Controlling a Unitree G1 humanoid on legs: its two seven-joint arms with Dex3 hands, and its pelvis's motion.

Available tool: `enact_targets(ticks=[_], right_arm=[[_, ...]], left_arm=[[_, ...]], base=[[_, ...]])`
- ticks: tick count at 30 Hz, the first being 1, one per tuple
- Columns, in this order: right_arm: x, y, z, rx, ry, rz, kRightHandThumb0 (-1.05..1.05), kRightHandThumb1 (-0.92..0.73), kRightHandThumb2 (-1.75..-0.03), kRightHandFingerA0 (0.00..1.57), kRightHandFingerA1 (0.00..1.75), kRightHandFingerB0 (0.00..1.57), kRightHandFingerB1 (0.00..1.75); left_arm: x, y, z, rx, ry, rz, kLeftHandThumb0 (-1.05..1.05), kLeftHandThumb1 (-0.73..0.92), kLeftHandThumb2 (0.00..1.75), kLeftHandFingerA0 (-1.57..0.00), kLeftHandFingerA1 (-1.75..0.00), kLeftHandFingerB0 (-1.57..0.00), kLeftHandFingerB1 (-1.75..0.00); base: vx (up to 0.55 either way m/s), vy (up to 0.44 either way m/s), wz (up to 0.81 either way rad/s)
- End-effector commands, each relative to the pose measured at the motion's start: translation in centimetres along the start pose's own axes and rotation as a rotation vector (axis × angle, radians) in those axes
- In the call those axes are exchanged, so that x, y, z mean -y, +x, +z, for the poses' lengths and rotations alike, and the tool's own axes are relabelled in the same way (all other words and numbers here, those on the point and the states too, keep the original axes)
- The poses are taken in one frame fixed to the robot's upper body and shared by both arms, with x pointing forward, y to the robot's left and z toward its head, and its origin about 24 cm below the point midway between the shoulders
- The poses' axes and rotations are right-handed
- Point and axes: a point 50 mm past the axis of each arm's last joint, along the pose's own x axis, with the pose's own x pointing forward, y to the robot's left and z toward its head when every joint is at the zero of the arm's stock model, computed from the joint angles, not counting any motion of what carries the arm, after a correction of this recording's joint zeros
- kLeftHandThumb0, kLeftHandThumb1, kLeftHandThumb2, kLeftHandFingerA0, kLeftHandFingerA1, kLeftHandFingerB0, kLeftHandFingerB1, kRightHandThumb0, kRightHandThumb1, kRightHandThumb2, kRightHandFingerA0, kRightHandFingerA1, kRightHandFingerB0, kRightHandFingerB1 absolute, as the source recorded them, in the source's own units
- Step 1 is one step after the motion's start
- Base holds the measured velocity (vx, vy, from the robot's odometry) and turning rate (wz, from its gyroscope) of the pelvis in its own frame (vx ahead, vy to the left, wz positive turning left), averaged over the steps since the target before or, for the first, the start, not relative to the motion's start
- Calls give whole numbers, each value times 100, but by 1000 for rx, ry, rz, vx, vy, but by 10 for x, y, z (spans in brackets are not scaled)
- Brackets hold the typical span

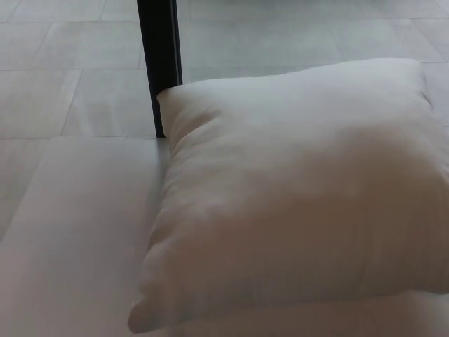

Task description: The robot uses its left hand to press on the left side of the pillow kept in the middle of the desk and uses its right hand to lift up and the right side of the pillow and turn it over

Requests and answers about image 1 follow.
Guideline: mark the white square pillow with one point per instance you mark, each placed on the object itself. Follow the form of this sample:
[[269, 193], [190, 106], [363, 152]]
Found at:
[[294, 182]]

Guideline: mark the black metal post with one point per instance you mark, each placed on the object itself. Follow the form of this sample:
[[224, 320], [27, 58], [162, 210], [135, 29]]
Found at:
[[159, 52]]

